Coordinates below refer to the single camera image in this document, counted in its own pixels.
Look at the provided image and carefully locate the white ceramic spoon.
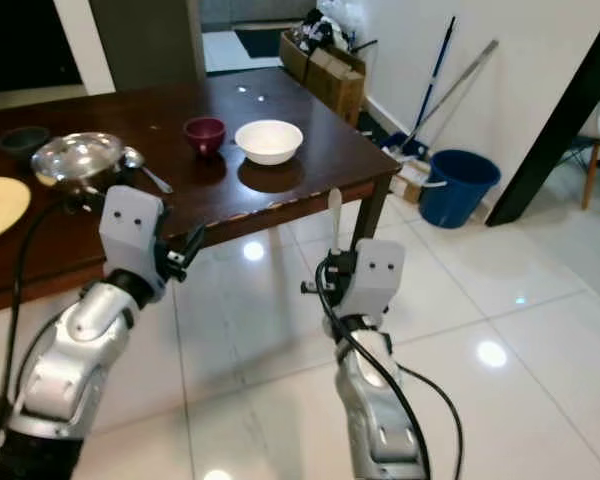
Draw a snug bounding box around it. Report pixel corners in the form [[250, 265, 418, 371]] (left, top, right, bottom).
[[326, 187, 345, 253]]

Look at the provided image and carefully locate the maroon small bowl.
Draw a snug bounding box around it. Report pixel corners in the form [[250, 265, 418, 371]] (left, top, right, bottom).
[[182, 116, 228, 159]]

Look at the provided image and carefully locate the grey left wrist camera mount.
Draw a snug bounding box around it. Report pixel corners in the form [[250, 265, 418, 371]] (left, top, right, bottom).
[[97, 185, 170, 303]]

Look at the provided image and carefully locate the shiny steel bowl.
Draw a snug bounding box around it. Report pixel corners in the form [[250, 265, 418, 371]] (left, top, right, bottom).
[[30, 131, 127, 197]]

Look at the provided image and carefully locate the black door frame post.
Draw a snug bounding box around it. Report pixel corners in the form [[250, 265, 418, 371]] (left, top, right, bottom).
[[484, 45, 600, 200]]

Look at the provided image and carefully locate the white ceramic bowl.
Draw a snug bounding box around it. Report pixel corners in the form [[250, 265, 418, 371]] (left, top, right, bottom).
[[233, 118, 305, 167]]

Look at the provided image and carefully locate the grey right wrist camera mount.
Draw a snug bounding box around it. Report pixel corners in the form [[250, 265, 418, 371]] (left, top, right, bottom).
[[340, 238, 407, 322]]

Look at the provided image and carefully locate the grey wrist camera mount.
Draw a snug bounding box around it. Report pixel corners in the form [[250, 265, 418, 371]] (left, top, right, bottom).
[[340, 238, 407, 322], [97, 185, 170, 303]]

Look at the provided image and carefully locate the blue handled mop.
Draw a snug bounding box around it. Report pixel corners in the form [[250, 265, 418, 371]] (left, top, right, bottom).
[[388, 14, 459, 156]]

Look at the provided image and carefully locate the dark green small bowl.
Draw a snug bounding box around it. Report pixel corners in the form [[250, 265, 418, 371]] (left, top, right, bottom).
[[0, 125, 52, 162]]

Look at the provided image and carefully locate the metal spoon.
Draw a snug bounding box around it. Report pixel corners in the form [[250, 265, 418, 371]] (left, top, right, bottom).
[[121, 146, 175, 195]]

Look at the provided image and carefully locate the dark brown wooden table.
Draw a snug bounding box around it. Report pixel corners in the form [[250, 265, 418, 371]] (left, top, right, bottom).
[[0, 66, 401, 426]]

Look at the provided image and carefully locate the brown cardboard box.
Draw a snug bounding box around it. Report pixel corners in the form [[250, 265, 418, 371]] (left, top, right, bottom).
[[277, 28, 368, 127]]

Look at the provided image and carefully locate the dark doormat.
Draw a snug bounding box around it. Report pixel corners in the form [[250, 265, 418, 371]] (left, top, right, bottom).
[[232, 27, 284, 60]]

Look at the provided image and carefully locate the black bag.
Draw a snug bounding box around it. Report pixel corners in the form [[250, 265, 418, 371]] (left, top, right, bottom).
[[292, 8, 353, 53]]

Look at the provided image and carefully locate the grey handled broom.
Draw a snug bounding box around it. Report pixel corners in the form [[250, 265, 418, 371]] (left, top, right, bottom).
[[412, 38, 502, 136]]

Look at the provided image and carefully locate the blue plastic bucket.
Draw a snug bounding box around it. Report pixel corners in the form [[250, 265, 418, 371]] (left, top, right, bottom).
[[417, 149, 502, 230]]

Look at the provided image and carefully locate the pale yellow plate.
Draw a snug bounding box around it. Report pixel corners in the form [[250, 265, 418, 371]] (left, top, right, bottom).
[[0, 176, 33, 246]]

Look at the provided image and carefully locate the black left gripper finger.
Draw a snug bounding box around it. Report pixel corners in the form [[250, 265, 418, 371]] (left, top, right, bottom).
[[181, 221, 210, 272]]

